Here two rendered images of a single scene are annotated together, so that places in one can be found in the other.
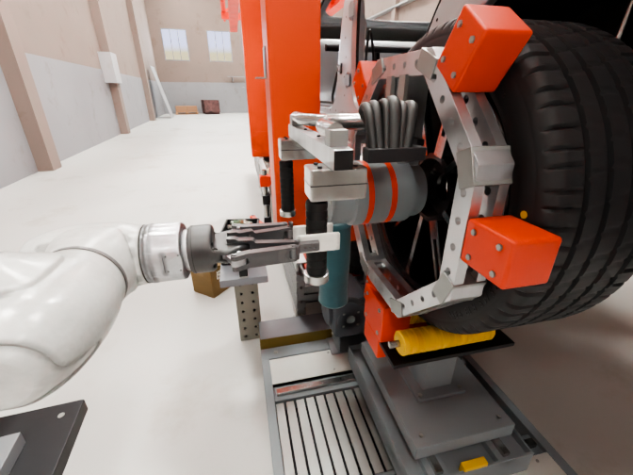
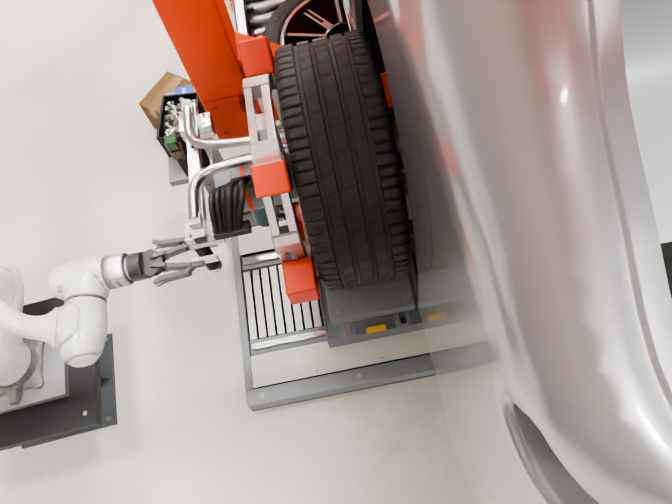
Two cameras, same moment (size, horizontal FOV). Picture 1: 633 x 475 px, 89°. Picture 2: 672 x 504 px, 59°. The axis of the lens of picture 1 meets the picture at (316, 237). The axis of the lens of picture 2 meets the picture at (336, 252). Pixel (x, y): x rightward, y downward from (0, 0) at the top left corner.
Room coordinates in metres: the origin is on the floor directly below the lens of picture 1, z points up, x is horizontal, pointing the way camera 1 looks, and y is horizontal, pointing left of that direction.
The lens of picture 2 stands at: (-0.17, -0.55, 2.17)
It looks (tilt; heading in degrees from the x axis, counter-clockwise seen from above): 63 degrees down; 17
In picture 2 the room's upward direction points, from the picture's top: 15 degrees counter-clockwise
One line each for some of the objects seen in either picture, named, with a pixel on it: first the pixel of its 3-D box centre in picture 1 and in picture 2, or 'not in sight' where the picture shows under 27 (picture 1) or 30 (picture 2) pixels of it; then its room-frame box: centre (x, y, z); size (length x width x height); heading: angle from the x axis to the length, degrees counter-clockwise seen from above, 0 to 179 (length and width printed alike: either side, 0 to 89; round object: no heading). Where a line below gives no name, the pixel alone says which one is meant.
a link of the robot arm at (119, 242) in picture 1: (87, 263); (80, 282); (0.40, 0.33, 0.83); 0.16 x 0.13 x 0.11; 103
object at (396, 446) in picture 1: (423, 397); (364, 273); (0.75, -0.36, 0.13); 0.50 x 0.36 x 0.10; 13
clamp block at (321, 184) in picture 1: (334, 180); (204, 233); (0.50, -0.03, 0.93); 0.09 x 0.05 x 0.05; 103
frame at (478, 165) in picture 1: (399, 189); (282, 177); (0.71, -0.19, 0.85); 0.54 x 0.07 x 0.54; 13
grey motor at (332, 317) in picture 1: (375, 312); not in sight; (1.04, -0.24, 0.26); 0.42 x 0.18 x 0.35; 103
